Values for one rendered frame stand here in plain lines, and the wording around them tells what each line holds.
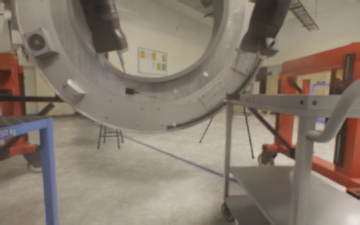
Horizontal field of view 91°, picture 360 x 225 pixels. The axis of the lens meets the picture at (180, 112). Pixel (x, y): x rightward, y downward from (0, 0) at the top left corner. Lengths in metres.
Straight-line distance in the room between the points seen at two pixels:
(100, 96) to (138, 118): 0.24
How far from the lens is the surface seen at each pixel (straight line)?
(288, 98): 0.52
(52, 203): 0.85
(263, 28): 0.48
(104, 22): 0.48
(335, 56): 1.40
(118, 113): 1.06
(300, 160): 0.50
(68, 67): 1.16
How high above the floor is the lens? 0.69
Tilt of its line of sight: 6 degrees down
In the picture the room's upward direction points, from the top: 1 degrees clockwise
